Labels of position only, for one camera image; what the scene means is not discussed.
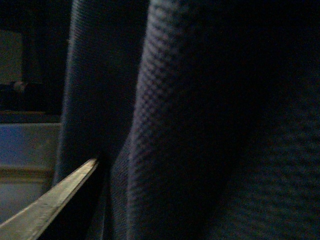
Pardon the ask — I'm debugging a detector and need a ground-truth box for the metallic left gripper finger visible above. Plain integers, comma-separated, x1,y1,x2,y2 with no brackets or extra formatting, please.
0,158,98,240

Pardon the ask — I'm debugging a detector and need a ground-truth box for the dark blue knit garment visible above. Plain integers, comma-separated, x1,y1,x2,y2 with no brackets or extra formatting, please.
50,0,320,240

